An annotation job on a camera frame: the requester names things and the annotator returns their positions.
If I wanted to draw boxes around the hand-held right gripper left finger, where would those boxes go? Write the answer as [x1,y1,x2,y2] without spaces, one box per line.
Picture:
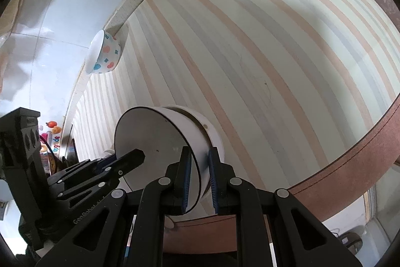
[34,146,193,267]

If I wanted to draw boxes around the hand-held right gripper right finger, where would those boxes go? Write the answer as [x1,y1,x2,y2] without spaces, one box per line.
[208,146,363,267]

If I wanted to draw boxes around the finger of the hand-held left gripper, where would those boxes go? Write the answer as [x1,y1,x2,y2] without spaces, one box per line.
[47,149,146,209]
[67,157,117,175]

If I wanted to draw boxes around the white bowl with blue rim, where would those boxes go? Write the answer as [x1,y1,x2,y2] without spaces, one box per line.
[114,106,204,215]

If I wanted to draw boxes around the plain white bowl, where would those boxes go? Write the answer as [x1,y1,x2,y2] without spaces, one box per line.
[162,105,225,202]

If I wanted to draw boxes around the white bowl with coloured dots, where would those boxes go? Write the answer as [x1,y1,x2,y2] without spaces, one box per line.
[84,29,123,75]

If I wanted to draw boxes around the striped cat print table cloth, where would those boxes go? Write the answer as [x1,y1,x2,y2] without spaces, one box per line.
[64,0,400,255]

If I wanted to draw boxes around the dark round object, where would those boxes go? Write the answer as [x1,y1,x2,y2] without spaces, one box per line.
[337,231,365,255]

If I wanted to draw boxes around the colourful wall stickers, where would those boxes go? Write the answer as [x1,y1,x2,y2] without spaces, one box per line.
[39,121,63,158]

